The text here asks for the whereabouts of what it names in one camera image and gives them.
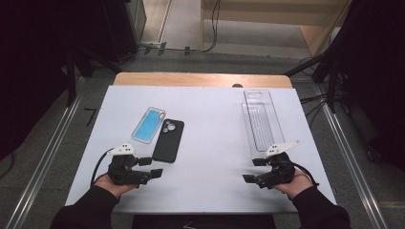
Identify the black phone case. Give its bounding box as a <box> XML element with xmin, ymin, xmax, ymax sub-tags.
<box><xmin>152</xmin><ymin>118</ymin><xmax>185</xmax><ymax>164</ymax></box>

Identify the person's left hand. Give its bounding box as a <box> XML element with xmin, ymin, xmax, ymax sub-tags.
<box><xmin>94</xmin><ymin>173</ymin><xmax>138</xmax><ymax>198</ymax></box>

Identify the wooden table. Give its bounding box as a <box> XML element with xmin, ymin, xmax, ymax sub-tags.
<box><xmin>113</xmin><ymin>72</ymin><xmax>293</xmax><ymax>89</ymax></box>

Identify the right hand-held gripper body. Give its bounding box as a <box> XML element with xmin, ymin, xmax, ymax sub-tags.
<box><xmin>254</xmin><ymin>140</ymin><xmax>301</xmax><ymax>190</ymax></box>

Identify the black cabinet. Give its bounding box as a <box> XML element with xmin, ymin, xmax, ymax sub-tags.
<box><xmin>71</xmin><ymin>0</ymin><xmax>148</xmax><ymax>63</ymax></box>

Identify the right hand-held gripper cable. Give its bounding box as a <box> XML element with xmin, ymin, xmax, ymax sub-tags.
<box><xmin>292</xmin><ymin>161</ymin><xmax>320</xmax><ymax>188</ymax></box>

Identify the light wooden shelf unit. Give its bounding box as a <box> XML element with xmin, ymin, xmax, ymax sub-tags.
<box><xmin>200</xmin><ymin>0</ymin><xmax>352</xmax><ymax>57</ymax></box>

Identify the clear plastic tray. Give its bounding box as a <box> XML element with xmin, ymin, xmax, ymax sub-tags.
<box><xmin>241</xmin><ymin>89</ymin><xmax>286</xmax><ymax>160</ymax></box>

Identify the person's right hand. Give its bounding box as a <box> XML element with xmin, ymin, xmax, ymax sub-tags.
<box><xmin>273</xmin><ymin>168</ymin><xmax>314</xmax><ymax>200</ymax></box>

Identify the white table board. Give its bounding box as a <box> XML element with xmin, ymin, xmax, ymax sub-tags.
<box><xmin>65</xmin><ymin>85</ymin><xmax>338</xmax><ymax>214</ymax></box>

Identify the bundle of black floor cables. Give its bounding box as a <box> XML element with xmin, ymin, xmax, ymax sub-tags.
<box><xmin>299</xmin><ymin>92</ymin><xmax>330</xmax><ymax>127</ymax></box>

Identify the left hand-held gripper cable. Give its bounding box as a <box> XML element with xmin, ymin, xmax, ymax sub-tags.
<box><xmin>90</xmin><ymin>147</ymin><xmax>115</xmax><ymax>187</ymax></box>

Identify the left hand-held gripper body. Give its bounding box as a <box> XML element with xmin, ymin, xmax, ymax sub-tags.
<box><xmin>107</xmin><ymin>142</ymin><xmax>152</xmax><ymax>187</ymax></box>

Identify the black stand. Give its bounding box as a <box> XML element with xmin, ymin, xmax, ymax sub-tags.
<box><xmin>63</xmin><ymin>47</ymin><xmax>122</xmax><ymax>108</ymax></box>
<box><xmin>285</xmin><ymin>47</ymin><xmax>342</xmax><ymax>114</ymax></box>

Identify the clear blue phone case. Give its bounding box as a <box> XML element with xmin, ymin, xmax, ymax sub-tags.
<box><xmin>131</xmin><ymin>107</ymin><xmax>167</xmax><ymax>145</ymax></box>

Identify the metal floor rail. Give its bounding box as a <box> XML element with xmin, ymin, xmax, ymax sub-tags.
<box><xmin>313</xmin><ymin>84</ymin><xmax>390</xmax><ymax>229</ymax></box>
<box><xmin>5</xmin><ymin>77</ymin><xmax>85</xmax><ymax>229</ymax></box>

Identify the hanging black cable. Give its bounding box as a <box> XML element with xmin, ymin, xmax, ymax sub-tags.
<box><xmin>202</xmin><ymin>0</ymin><xmax>222</xmax><ymax>53</ymax></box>

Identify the hand-held gripper cable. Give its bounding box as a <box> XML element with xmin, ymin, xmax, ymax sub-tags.
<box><xmin>292</xmin><ymin>161</ymin><xmax>320</xmax><ymax>188</ymax></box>
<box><xmin>90</xmin><ymin>147</ymin><xmax>115</xmax><ymax>187</ymax></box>

